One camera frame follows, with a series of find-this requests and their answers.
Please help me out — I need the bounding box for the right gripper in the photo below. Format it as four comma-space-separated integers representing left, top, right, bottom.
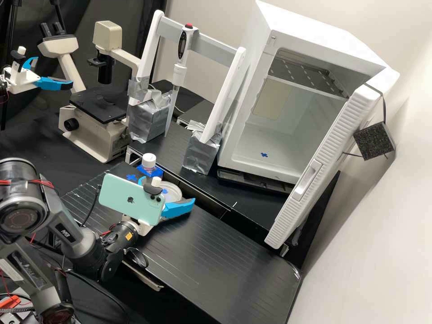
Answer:
132, 198, 196, 237

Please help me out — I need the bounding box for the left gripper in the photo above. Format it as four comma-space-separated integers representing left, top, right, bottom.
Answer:
3, 56, 74, 94

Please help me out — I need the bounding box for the petri dish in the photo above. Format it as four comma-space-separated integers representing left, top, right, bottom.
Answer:
143, 179, 184, 205

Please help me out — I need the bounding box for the blue bottle holder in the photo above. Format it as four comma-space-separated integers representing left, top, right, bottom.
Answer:
136, 164, 165, 180

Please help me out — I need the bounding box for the small bottle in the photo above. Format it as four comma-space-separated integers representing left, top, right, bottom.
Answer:
141, 153, 158, 170

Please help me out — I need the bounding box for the black platform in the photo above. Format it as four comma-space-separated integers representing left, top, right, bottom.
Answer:
175, 99, 217, 127
60, 161, 303, 324
125, 119, 295, 221

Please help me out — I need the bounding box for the cream microscope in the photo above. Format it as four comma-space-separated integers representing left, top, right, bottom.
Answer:
36, 20, 143, 165

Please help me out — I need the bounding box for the pipette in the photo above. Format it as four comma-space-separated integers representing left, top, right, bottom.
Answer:
164, 24, 200, 138

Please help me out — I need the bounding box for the incubator door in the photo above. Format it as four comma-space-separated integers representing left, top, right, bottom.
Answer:
264, 68, 401, 250

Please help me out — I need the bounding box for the white pipette stand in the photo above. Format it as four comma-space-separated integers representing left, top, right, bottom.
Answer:
126, 9, 248, 176

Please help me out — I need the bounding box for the white incubator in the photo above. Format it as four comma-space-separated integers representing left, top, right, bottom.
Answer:
217, 0, 401, 185

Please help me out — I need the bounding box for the right wrist camera phone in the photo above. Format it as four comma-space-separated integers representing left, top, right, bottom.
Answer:
98, 172, 167, 227

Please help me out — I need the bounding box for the black cable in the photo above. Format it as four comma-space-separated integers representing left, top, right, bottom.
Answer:
82, 193, 102, 227

